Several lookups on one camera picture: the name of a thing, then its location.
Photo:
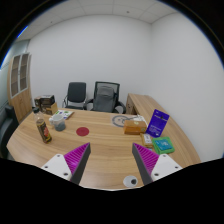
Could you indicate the wooden side desk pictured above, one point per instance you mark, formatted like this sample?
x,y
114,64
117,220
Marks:
x,y
133,105

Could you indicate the white sticker sheet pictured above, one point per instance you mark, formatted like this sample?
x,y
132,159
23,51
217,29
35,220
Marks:
x,y
65,114

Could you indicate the wooden cabinet with glass doors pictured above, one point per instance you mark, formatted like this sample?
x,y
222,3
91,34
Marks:
x,y
21,100

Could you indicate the grey mesh office chair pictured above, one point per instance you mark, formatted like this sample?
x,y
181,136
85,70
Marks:
x,y
105,98

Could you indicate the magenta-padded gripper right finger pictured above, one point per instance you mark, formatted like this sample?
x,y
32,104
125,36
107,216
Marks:
x,y
163,165

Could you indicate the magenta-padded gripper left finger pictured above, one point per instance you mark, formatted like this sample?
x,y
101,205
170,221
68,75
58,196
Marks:
x,y
58,165

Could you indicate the orange-brown box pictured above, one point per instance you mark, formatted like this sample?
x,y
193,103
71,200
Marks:
x,y
135,127

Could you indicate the green box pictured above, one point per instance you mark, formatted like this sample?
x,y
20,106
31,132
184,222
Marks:
x,y
163,145

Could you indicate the large dark brown carton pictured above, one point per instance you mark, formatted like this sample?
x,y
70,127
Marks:
x,y
47,99

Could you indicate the white round desk grommet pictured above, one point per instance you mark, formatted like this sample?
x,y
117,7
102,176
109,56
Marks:
x,y
128,181

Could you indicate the clear bottle with dark label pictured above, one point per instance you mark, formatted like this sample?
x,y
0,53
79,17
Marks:
x,y
43,128

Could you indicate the black armchair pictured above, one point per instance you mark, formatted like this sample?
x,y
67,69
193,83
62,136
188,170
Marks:
x,y
6,130

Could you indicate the small yellow box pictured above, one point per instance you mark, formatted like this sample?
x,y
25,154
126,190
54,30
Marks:
x,y
146,140

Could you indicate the blue-purple flat box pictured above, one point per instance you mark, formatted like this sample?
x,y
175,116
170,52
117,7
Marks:
x,y
157,124

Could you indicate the small dark brown carton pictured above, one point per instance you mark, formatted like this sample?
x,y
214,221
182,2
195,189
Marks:
x,y
36,102

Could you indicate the tan cardboard carton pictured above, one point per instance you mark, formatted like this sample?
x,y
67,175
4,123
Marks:
x,y
51,109

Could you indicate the flat round red coaster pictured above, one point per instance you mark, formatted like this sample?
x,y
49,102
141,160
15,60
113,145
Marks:
x,y
82,131

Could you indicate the black office chair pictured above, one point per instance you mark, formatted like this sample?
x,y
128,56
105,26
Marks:
x,y
76,93

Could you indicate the white mug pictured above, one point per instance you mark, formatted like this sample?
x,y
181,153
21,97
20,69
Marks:
x,y
59,124

